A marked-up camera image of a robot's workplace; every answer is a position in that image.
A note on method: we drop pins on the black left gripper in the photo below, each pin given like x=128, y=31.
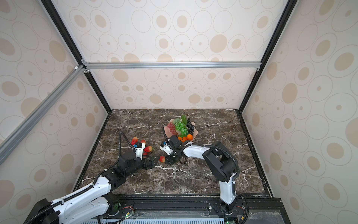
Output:
x=151, y=165

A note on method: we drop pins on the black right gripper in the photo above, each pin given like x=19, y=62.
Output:
x=167, y=157

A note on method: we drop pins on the pink scalloped fruit bowl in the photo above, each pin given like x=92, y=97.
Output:
x=168, y=134

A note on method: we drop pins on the red yellow-tipped fake strawberry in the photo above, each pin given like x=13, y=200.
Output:
x=134, y=140

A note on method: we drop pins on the red fake grape bunch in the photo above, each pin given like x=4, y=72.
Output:
x=172, y=128

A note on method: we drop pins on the green fake grape bunch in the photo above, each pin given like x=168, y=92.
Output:
x=180, y=126

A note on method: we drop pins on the black fake grape bunch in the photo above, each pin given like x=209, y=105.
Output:
x=190, y=127

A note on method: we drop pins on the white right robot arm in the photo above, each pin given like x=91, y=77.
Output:
x=220, y=161

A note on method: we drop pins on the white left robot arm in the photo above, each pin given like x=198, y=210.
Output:
x=84, y=193

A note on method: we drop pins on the silver horizontal aluminium bar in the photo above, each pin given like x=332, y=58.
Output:
x=173, y=65

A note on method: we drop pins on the silver diagonal aluminium bar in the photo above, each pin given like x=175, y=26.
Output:
x=15, y=138

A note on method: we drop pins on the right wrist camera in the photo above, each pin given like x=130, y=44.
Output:
x=171, y=145

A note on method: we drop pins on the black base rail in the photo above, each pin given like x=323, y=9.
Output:
x=179, y=209

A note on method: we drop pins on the black vertical frame post left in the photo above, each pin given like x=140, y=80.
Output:
x=59, y=24

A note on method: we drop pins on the black vertical frame post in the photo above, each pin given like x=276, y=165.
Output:
x=289, y=8
x=59, y=24

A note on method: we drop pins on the black vertical frame post right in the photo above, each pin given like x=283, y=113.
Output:
x=289, y=8

